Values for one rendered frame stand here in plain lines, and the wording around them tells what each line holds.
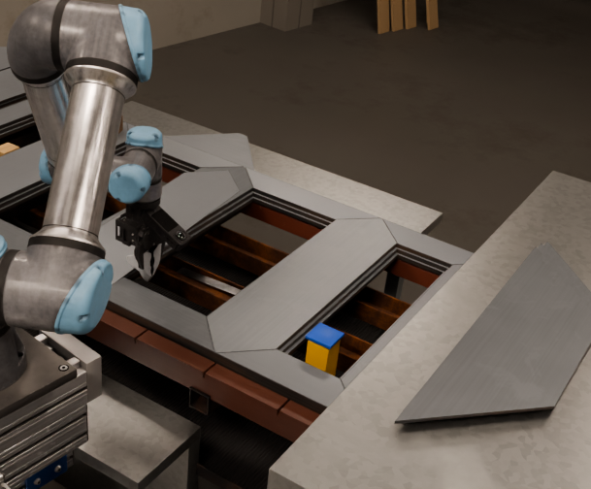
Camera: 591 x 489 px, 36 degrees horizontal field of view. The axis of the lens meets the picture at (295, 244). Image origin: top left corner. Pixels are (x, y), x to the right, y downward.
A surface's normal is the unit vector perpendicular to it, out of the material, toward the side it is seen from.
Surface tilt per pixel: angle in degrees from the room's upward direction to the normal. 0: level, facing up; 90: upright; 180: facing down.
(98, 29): 44
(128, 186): 90
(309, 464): 0
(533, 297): 0
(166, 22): 90
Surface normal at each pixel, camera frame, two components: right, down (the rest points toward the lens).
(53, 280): 0.01, -0.26
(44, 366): 0.10, -0.85
